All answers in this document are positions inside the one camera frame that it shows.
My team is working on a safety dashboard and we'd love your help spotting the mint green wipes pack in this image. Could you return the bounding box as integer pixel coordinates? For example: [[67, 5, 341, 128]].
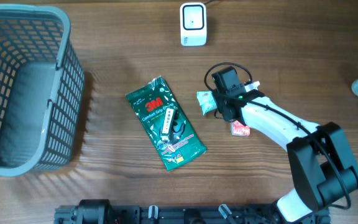
[[196, 91, 217, 115]]

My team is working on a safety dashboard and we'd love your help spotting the red Kleenex tissue pack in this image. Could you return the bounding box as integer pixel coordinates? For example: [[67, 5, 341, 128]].
[[231, 121, 250, 137]]

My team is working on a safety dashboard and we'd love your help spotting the green 3M gloves package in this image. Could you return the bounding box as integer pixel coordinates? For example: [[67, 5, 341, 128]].
[[126, 77, 207, 171]]

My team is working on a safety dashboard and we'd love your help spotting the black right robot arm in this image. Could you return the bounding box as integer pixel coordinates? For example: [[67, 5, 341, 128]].
[[206, 62, 358, 223]]

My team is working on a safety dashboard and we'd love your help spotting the white barcode scanner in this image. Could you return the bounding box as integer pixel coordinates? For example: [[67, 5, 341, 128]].
[[180, 2, 208, 47]]

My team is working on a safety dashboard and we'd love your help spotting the grey plastic mesh basket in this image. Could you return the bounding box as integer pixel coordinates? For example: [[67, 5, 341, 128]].
[[0, 4, 85, 177]]

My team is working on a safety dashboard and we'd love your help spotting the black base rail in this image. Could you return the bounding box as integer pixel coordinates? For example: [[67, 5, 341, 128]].
[[53, 198, 331, 224]]

